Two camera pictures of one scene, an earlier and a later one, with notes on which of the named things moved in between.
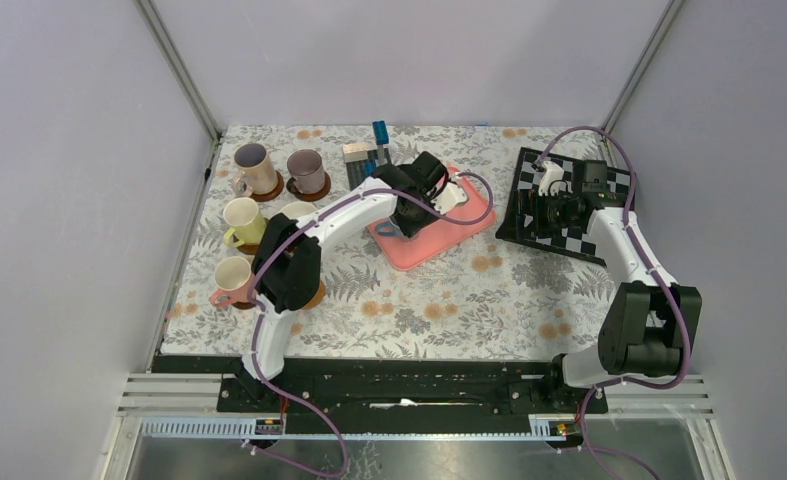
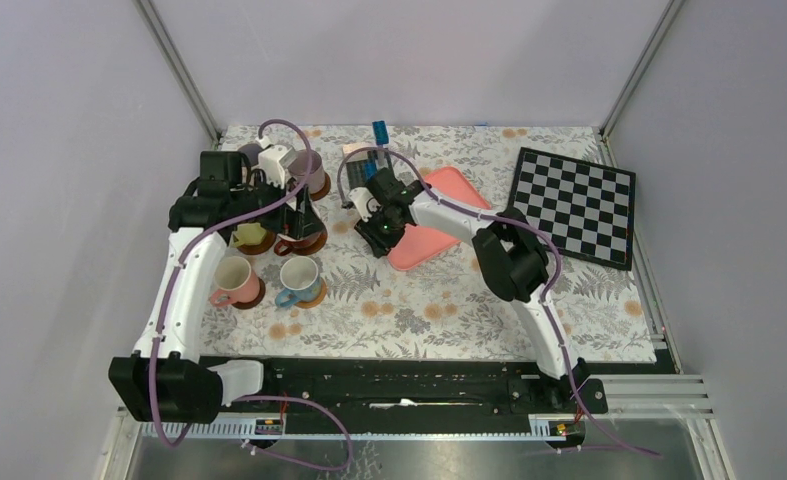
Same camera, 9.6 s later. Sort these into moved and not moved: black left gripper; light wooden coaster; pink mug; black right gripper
Moved: black left gripper; black right gripper
Not moved: light wooden coaster; pink mug
